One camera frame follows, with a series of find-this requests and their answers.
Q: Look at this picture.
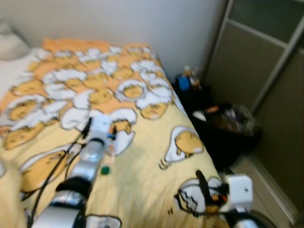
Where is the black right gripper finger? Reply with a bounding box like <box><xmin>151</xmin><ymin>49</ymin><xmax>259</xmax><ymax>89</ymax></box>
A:
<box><xmin>196</xmin><ymin>170</ymin><xmax>210</xmax><ymax>207</ymax></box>

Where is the clear bottle with green cap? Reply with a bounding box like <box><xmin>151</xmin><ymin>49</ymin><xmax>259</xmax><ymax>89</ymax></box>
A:
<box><xmin>101</xmin><ymin>124</ymin><xmax>120</xmax><ymax>175</ymax></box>

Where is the yellow egg print blanket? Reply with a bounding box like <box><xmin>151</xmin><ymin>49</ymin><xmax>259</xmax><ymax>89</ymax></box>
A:
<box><xmin>0</xmin><ymin>38</ymin><xmax>224</xmax><ymax>228</ymax></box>

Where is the black trash bin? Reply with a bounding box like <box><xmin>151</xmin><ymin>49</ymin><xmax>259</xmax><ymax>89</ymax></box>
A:
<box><xmin>191</xmin><ymin>102</ymin><xmax>263</xmax><ymax>171</ymax></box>

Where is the white paper scrap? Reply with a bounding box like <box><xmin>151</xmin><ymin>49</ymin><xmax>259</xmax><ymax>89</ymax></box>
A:
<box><xmin>192</xmin><ymin>110</ymin><xmax>208</xmax><ymax>121</ymax></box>

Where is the crumpled clear plastic bag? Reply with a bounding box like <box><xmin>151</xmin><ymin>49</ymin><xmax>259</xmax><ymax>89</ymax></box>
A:
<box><xmin>221</xmin><ymin>104</ymin><xmax>257</xmax><ymax>136</ymax></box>

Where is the small blue box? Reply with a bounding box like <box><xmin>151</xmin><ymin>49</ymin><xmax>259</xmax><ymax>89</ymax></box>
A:
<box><xmin>179</xmin><ymin>75</ymin><xmax>192</xmax><ymax>92</ymax></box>

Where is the black side table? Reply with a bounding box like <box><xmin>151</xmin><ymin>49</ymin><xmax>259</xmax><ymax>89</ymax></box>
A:
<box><xmin>174</xmin><ymin>76</ymin><xmax>215</xmax><ymax>117</ymax></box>

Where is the small yellow brown figure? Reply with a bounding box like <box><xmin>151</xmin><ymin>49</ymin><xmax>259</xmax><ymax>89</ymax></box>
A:
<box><xmin>184</xmin><ymin>66</ymin><xmax>202</xmax><ymax>90</ymax></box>

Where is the grey sliding door wardrobe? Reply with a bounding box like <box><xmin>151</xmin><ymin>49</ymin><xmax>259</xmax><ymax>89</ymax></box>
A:
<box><xmin>202</xmin><ymin>0</ymin><xmax>304</xmax><ymax>200</ymax></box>

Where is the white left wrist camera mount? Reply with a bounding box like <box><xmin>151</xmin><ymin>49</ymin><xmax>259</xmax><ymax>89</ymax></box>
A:
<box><xmin>90</xmin><ymin>113</ymin><xmax>114</xmax><ymax>141</ymax></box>

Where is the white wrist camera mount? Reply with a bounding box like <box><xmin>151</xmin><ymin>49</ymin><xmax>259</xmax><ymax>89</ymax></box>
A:
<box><xmin>90</xmin><ymin>113</ymin><xmax>114</xmax><ymax>141</ymax></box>
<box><xmin>222</xmin><ymin>174</ymin><xmax>254</xmax><ymax>213</ymax></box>

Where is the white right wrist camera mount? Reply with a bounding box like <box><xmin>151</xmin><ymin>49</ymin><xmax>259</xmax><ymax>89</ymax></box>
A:
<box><xmin>222</xmin><ymin>174</ymin><xmax>254</xmax><ymax>213</ymax></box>

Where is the black right gripper cable loop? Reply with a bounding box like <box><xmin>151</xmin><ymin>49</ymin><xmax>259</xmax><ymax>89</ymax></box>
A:
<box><xmin>177</xmin><ymin>187</ymin><xmax>224</xmax><ymax>216</ymax></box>

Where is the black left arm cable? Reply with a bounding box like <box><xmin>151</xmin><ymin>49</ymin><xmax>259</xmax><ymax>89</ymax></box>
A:
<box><xmin>28</xmin><ymin>135</ymin><xmax>91</xmax><ymax>228</ymax></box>

